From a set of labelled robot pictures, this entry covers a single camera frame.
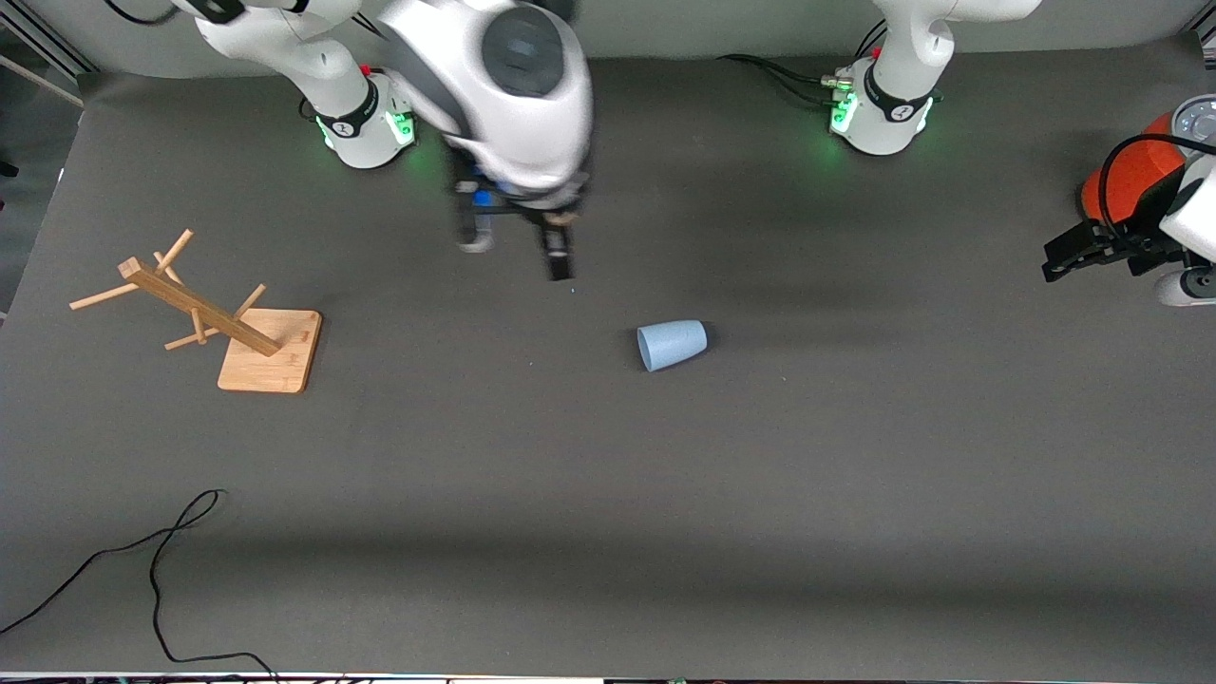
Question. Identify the aluminium frame rail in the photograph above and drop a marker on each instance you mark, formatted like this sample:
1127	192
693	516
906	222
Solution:
57	52

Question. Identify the wooden cup rack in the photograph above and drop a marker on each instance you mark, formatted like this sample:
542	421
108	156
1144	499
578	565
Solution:
271	356

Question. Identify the light blue cup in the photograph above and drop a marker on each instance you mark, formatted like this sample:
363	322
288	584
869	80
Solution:
673	345

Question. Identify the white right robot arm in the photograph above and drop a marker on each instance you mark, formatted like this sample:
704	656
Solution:
513	114

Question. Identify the thin wooden strip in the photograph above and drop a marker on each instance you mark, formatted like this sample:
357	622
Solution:
43	81

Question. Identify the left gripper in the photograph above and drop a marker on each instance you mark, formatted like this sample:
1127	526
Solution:
1127	239

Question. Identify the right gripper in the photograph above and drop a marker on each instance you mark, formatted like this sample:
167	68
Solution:
557	245

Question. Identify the orange cylinder with grey top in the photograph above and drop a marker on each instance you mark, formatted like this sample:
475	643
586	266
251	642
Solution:
1130	176

